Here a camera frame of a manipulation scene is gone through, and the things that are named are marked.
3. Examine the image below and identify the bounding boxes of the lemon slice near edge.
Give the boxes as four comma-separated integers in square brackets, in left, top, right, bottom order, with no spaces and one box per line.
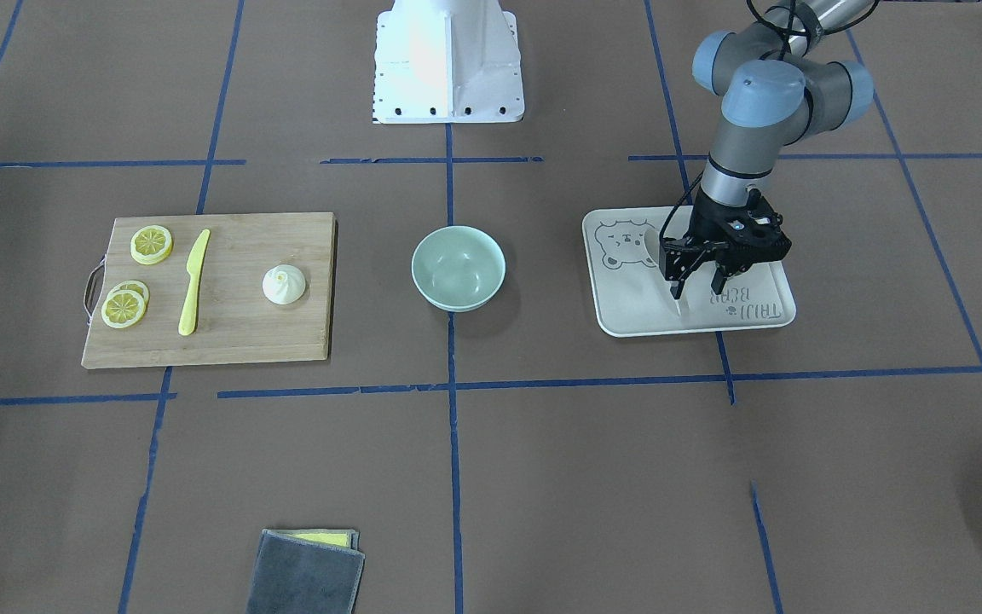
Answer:
[99,288,147,329]

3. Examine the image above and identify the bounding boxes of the grey yellow folded cloth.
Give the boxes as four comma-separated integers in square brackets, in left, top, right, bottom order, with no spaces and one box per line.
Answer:
[245,529,365,613]

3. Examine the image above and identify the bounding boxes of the bamboo cutting board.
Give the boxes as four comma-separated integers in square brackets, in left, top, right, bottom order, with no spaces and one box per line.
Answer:
[81,212,338,369]

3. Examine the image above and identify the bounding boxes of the upper lemon slice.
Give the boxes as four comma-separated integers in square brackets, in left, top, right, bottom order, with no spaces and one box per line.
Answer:
[130,225,174,265]

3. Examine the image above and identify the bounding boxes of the white steamed bun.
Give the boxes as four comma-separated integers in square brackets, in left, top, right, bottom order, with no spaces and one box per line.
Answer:
[261,264,309,304]

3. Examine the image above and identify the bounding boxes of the hidden lemon slice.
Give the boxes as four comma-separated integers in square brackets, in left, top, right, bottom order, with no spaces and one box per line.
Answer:
[109,280,151,303]

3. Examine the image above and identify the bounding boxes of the cream bear print tray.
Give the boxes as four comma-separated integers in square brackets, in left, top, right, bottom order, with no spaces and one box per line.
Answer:
[581,206,796,338]

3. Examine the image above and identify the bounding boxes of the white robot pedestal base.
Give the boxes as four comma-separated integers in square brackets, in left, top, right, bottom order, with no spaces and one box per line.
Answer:
[372,1,526,125]

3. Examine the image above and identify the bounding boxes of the light green bowl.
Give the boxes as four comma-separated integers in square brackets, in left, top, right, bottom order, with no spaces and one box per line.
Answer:
[412,225,506,312]

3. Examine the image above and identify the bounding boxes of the yellow plastic knife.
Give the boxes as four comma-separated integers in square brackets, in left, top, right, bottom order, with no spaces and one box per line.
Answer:
[176,229,211,337]

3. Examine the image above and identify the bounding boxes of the white ceramic spoon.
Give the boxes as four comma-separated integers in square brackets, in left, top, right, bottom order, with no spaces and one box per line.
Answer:
[675,294,692,321]

